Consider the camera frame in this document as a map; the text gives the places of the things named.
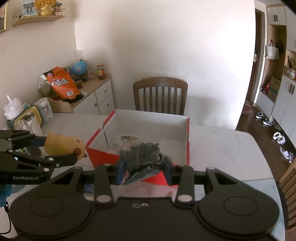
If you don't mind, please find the yellow plush toy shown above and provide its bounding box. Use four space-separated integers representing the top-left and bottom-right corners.
44 131 87 161

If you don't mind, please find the black plastic bag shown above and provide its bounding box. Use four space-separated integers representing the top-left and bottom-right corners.
119 142 163 184

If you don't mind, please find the white plastic bag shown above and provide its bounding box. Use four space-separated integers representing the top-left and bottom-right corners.
3 95 24 120

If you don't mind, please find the red cardboard box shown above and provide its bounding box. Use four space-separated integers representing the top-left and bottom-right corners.
85 109 191 187

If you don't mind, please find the orange snack bag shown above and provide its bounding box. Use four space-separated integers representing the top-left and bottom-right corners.
43 67 80 100

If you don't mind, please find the brown wooden chair far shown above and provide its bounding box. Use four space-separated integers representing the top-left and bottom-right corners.
132 77 188 115

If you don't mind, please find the brown wooden chair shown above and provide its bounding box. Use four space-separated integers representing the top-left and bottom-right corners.
277 159 295 233
132 77 188 115

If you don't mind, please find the white side cabinet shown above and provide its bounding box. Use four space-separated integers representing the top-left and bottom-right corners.
71 73 115 115

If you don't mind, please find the blue globe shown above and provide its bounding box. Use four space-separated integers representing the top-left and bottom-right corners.
72 60 88 82

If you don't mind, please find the brown wooden chair right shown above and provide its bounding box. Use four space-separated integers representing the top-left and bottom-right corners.
277 159 295 233

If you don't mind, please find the red lid sauce jar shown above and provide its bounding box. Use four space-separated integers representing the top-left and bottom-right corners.
96 64 105 80

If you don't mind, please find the hanging tote bag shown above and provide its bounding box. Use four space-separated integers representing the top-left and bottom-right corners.
265 39 279 60

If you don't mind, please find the wooden wall shelf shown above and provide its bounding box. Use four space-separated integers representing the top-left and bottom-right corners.
13 8 65 27

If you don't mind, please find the white wall cabinet unit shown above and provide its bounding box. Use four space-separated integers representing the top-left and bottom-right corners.
256 1 295 144

